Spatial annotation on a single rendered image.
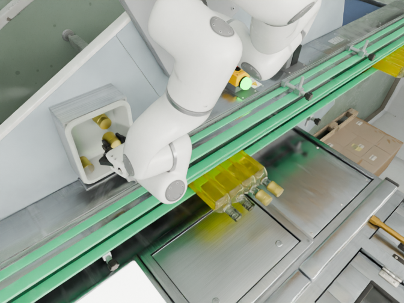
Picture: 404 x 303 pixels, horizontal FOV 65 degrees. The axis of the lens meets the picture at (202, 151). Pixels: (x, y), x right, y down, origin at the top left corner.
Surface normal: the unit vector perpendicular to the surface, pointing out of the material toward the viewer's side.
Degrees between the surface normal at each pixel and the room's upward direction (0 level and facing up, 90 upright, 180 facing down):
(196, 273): 90
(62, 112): 90
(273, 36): 57
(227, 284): 90
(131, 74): 0
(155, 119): 84
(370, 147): 80
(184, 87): 72
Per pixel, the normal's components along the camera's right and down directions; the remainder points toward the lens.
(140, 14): 0.70, 0.51
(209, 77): 0.04, 0.82
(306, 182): 0.00, -0.70
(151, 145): -0.22, 0.35
